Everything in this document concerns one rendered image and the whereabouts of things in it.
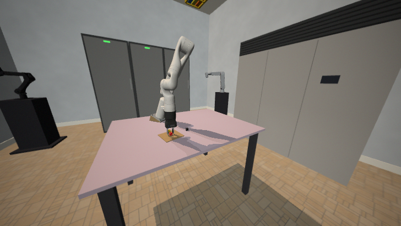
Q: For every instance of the tan flat mat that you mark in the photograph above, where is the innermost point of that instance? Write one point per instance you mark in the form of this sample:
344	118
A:
166	137

